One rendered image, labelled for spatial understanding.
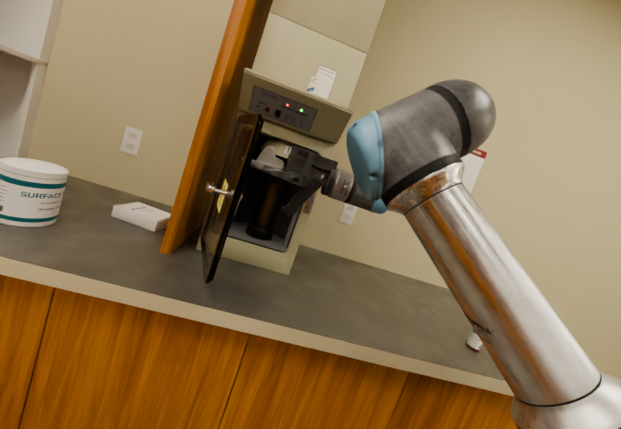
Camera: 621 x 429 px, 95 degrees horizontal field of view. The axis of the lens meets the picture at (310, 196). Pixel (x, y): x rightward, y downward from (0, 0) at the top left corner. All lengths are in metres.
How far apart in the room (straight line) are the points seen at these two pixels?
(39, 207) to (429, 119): 0.92
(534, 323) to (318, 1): 0.94
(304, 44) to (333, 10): 0.13
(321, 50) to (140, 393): 1.05
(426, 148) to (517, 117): 1.47
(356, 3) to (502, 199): 1.25
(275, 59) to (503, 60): 1.20
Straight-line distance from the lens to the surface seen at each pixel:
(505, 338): 0.40
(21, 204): 0.99
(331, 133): 0.90
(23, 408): 1.07
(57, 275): 0.82
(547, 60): 1.97
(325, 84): 0.88
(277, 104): 0.87
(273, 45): 0.98
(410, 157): 0.38
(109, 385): 0.95
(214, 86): 0.87
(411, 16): 1.62
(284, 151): 0.95
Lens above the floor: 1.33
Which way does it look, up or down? 6 degrees down
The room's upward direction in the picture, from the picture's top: 19 degrees clockwise
